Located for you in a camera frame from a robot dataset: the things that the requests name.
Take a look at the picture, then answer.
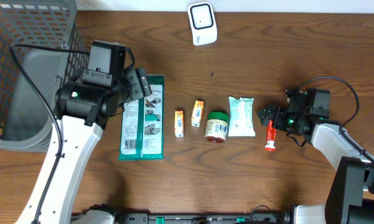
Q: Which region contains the white barcode scanner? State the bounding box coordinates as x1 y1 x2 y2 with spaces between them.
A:
187 2 218 46

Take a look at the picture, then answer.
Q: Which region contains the orange tissue pack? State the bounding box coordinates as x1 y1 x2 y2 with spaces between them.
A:
191 100 204 128
174 111 184 138

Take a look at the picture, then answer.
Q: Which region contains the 3M comfort grip gloves pack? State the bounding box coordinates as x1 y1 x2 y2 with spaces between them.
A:
118 75 164 161

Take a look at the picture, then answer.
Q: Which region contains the green-lid seasoning jar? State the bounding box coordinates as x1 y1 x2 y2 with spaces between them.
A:
205 111 229 143

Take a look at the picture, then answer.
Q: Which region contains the red coffee stick sachet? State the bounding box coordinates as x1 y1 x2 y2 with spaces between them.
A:
264 120 276 152

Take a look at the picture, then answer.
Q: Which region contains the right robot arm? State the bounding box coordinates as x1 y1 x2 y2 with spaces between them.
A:
258 88 374 223

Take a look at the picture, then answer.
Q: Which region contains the grey plastic basket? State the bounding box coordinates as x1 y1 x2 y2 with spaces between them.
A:
0 0 88 152

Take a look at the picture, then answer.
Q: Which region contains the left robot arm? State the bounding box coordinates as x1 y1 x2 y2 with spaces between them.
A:
17 40 152 223

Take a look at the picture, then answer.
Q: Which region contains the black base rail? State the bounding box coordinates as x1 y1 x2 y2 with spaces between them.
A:
123 213 279 224

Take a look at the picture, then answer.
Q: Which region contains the mint green wipes pack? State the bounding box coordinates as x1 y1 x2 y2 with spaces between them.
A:
228 96 256 137

